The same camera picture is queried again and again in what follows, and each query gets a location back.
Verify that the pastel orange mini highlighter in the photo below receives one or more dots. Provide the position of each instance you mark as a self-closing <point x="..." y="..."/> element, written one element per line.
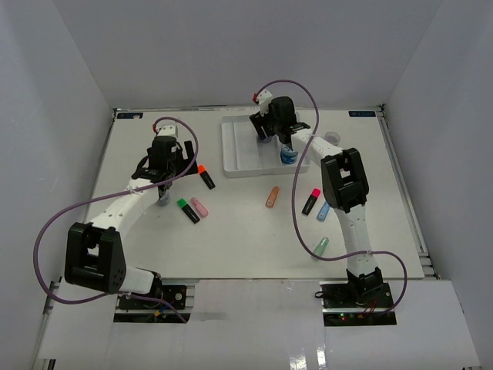
<point x="272" y="198"/>

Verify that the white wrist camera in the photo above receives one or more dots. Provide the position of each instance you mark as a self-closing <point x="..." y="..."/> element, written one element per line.
<point x="168" y="129"/>
<point x="262" y="99"/>

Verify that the blue lidded tub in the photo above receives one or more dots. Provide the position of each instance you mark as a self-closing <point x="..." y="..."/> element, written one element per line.
<point x="288" y="156"/>

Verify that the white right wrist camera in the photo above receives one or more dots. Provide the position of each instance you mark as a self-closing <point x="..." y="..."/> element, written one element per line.
<point x="262" y="99"/>

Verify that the clear paperclip jar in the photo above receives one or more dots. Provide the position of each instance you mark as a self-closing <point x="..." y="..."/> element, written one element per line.
<point x="264" y="138"/>
<point x="164" y="199"/>
<point x="332" y="138"/>

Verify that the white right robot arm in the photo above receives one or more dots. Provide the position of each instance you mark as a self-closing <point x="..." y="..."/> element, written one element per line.
<point x="344" y="185"/>

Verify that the pastel blue mini highlighter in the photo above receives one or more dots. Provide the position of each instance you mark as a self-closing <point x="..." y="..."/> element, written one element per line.
<point x="323" y="212"/>

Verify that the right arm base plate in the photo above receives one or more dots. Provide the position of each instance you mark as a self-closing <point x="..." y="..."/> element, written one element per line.
<point x="340" y="309"/>

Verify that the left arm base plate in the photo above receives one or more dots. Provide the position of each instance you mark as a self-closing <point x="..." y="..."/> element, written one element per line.
<point x="174" y="294"/>

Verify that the right blue corner label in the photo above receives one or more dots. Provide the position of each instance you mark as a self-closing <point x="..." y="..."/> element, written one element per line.
<point x="361" y="113"/>

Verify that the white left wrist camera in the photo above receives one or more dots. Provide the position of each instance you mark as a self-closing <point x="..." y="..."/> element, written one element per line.
<point x="168" y="129"/>

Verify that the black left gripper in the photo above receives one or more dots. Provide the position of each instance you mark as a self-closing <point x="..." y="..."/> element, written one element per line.
<point x="189" y="155"/>

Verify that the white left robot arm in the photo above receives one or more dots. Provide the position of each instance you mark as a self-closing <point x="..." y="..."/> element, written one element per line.
<point x="94" y="256"/>

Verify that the green cap black highlighter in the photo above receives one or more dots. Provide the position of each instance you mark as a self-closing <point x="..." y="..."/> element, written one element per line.
<point x="188" y="210"/>

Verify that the blue corner label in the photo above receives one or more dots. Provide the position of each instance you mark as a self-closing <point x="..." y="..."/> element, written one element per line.
<point x="361" y="113"/>
<point x="129" y="116"/>

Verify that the pink cap black highlighter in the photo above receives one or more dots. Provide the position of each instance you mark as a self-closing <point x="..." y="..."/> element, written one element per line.
<point x="311" y="200"/>

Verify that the white compartment tray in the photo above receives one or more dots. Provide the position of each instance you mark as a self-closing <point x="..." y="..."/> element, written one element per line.
<point x="245" y="156"/>

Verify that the pastel pink mini highlighter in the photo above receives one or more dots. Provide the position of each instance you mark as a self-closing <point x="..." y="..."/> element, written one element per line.
<point x="200" y="209"/>

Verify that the orange cap black highlighter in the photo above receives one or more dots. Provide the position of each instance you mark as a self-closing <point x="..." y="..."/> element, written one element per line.
<point x="207" y="179"/>

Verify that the left blue corner label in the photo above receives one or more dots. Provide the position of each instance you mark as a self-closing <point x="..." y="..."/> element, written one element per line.
<point x="129" y="116"/>

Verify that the pastel green mini highlighter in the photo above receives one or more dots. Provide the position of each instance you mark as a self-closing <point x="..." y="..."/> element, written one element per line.
<point x="319" y="250"/>

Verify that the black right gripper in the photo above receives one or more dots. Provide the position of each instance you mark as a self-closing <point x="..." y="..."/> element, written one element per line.
<point x="258" y="121"/>

